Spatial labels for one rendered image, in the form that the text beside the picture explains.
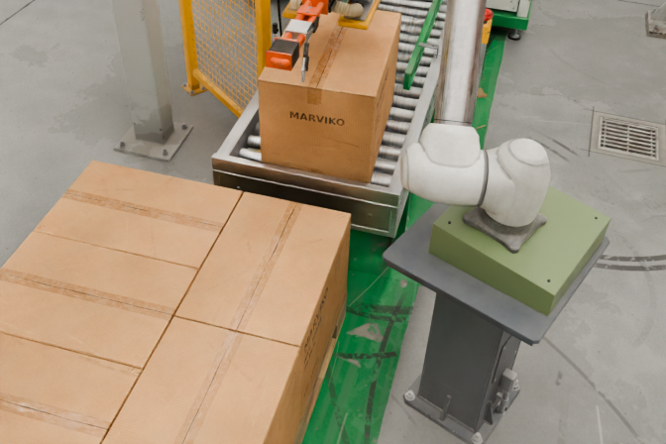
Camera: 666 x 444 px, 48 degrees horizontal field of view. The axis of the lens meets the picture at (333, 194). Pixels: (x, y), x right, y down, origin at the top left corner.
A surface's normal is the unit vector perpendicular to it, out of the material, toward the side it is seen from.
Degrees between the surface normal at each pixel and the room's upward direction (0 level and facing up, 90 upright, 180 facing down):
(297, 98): 90
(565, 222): 5
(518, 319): 0
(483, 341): 90
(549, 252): 5
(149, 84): 90
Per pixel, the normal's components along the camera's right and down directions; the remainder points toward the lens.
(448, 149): -0.09, 0.02
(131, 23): -0.26, 0.60
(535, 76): 0.03, -0.76
